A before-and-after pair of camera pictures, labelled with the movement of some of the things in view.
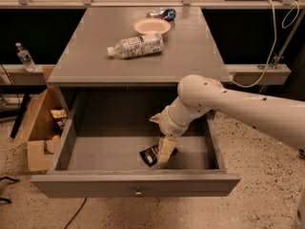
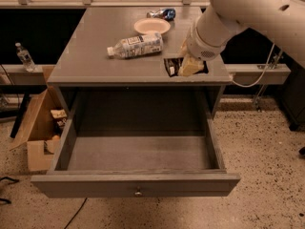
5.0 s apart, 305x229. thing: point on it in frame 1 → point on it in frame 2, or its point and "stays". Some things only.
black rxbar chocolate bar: [151, 155] → [172, 65]
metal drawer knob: [138, 192] stays
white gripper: [167, 123] → [201, 48]
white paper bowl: [152, 25] stays
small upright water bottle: [26, 58] stays
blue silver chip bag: [168, 13] stays
